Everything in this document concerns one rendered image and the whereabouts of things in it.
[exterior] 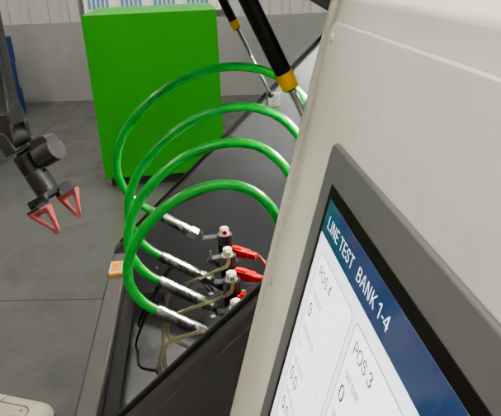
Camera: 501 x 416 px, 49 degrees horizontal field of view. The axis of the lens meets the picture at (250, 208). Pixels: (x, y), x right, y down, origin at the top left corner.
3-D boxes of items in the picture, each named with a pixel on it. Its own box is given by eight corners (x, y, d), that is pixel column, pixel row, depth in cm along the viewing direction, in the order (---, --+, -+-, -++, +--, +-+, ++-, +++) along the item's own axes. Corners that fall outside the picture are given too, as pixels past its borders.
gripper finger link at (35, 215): (78, 219, 139) (58, 187, 137) (63, 232, 133) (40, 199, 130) (60, 229, 142) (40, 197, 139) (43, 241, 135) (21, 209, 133)
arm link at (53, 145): (16, 128, 139) (-8, 137, 131) (47, 108, 134) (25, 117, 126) (42, 169, 141) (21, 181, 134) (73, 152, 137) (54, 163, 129)
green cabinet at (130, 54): (218, 148, 525) (209, 2, 472) (226, 179, 446) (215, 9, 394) (117, 155, 515) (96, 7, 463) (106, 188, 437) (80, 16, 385)
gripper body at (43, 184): (72, 185, 141) (56, 160, 140) (48, 200, 132) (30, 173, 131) (54, 194, 144) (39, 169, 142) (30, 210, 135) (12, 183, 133)
